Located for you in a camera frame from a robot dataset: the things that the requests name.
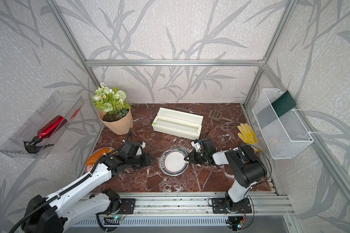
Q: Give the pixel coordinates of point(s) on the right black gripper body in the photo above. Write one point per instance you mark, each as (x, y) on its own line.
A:
(200, 157)

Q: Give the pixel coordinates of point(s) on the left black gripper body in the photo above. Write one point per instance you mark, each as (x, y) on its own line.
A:
(136, 161)

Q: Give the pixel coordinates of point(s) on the white plate green rim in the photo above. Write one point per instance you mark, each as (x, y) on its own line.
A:
(174, 161)

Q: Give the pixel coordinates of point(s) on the clear plastic wrap sheet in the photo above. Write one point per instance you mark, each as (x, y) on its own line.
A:
(175, 151)

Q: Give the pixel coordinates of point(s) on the cream plastic wrap dispenser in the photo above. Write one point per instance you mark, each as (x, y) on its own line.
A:
(177, 123)

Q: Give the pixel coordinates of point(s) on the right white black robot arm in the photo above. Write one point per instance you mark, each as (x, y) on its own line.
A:
(246, 166)

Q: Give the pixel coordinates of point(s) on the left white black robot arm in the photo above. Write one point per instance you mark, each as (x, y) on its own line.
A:
(60, 210)

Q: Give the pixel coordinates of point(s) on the purple plate of toy food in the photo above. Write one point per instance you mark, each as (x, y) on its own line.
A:
(95, 156)

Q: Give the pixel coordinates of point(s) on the brown slotted spatula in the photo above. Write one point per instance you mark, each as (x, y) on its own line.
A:
(217, 115)

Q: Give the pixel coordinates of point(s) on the artificial flowers in beige pot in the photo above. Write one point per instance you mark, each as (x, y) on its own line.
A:
(114, 111)

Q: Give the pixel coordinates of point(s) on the yellow rubber glove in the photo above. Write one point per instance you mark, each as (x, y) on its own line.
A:
(248, 136)

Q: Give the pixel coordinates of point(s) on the red spray bottle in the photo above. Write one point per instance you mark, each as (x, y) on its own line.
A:
(45, 133)

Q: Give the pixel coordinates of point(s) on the dark green card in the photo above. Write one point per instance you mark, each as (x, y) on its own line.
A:
(284, 104)

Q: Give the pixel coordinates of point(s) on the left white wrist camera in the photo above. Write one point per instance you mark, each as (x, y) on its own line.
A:
(141, 147)

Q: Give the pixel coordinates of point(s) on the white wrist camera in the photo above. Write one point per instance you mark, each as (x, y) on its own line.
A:
(197, 145)
(141, 147)

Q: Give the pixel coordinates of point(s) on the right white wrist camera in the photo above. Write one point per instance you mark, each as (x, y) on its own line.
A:
(197, 145)

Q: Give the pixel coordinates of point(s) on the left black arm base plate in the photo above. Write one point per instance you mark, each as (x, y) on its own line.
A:
(125, 207)

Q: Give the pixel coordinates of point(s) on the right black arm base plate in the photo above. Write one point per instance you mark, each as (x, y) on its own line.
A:
(227, 206)

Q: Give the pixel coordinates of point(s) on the white wire mesh basket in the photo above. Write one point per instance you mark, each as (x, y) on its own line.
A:
(285, 136)

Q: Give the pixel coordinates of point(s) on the clear plastic wall bin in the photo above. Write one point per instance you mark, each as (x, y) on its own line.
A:
(65, 105)

